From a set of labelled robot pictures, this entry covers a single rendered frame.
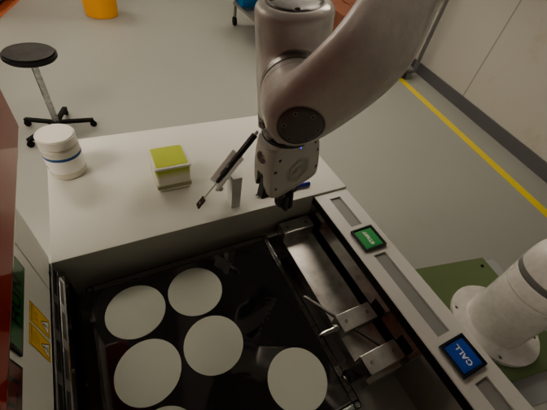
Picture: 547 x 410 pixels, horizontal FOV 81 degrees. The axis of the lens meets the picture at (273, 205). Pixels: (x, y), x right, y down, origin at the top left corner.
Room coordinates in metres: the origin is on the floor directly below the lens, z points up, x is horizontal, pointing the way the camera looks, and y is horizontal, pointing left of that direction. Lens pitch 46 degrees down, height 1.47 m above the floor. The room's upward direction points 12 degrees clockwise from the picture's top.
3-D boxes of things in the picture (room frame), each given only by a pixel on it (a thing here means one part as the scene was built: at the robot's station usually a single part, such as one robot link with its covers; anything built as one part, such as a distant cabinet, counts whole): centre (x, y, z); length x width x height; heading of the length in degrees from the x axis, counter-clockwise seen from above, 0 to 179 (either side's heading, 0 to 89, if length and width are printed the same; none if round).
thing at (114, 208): (0.58, 0.19, 0.89); 0.62 x 0.35 x 0.14; 124
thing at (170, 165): (0.51, 0.24, 1.00); 0.07 x 0.07 x 0.07; 35
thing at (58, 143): (0.48, 0.45, 1.01); 0.07 x 0.07 x 0.10
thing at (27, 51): (1.74, 1.59, 0.28); 0.46 x 0.44 x 0.55; 111
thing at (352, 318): (0.30, -0.20, 0.89); 0.08 x 0.03 x 0.03; 124
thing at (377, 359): (0.24, -0.24, 0.89); 0.08 x 0.03 x 0.03; 124
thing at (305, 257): (0.37, -0.16, 0.87); 0.36 x 0.08 x 0.03; 34
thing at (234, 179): (0.47, 0.10, 1.03); 0.06 x 0.04 x 0.13; 124
